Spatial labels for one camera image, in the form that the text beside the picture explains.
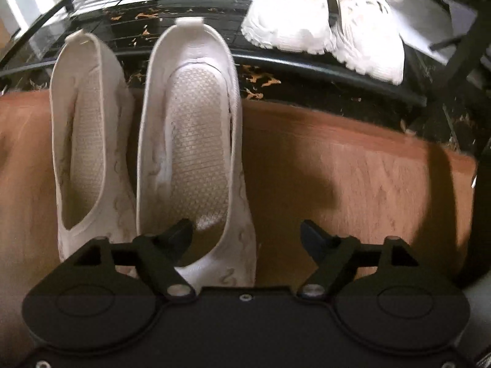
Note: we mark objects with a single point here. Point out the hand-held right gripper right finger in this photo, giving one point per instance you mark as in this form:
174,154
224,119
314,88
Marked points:
312,237

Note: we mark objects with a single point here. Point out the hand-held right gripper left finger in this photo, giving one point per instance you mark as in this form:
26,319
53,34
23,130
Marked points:
177,237

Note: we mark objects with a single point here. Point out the white knit slip-on shoe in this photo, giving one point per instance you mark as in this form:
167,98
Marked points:
84,153
195,149

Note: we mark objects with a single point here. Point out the black metal shoe rack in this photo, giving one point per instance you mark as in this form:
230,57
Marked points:
268,61

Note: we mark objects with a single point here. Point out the white chunky lace-up sneaker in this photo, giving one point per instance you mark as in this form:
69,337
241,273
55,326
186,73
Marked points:
368,27
287,15

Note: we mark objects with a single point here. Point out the grey flat board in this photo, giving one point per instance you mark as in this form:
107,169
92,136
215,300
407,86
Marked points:
429,15

